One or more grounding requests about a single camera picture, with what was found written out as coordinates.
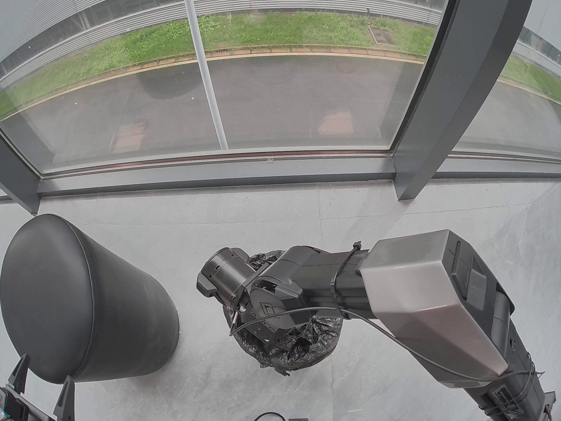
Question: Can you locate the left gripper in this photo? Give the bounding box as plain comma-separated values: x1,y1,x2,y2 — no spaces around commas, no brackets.
6,353,75,421

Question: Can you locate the black plastic bag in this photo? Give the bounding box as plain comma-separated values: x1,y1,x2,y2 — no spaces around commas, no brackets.
224,250,341,377

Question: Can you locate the dark grey round chair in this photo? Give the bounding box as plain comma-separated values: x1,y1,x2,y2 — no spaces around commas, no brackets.
0,213,180,385

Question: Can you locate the window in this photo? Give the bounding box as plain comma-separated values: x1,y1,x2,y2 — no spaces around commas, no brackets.
0,0,561,215

